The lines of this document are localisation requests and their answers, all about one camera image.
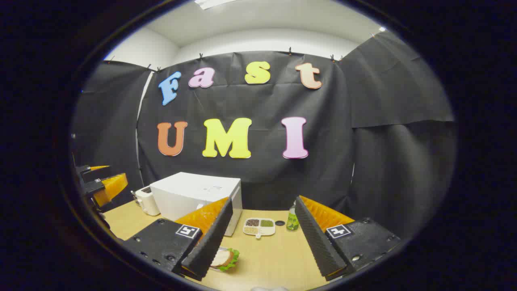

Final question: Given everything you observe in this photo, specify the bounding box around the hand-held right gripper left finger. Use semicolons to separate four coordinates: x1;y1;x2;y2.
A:
119;197;234;282

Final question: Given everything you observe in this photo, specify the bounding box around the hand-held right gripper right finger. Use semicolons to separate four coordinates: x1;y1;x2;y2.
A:
294;196;401;282

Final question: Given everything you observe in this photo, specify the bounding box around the bread and lettuce sandwich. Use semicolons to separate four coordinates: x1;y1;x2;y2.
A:
210;248;240;272

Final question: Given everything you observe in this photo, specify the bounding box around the white microwave oven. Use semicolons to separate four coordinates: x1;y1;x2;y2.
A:
149;172;243;237

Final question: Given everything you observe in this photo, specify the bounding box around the green drink bottle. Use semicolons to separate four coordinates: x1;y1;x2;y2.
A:
286;204;300;231

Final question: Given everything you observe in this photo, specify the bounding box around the white toaster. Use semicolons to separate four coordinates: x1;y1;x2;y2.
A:
135;186;161;216

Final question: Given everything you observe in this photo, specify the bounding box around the white divided dish with beans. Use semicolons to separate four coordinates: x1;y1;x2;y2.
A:
243;218;276;239

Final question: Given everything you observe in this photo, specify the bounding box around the black backdrop cloth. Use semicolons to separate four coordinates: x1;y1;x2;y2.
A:
72;30;456;239

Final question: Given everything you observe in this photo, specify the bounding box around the ceiling light panel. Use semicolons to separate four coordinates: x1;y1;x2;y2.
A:
194;0;239;10

